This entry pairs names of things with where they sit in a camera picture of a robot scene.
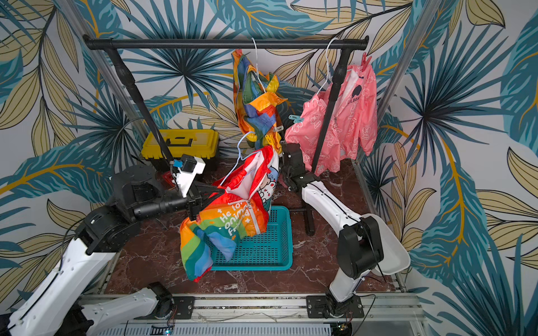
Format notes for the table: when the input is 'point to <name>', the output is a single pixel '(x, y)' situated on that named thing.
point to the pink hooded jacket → (352, 125)
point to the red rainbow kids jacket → (239, 205)
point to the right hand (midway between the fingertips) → (271, 152)
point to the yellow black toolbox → (197, 143)
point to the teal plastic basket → (270, 250)
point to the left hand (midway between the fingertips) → (220, 195)
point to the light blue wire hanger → (239, 155)
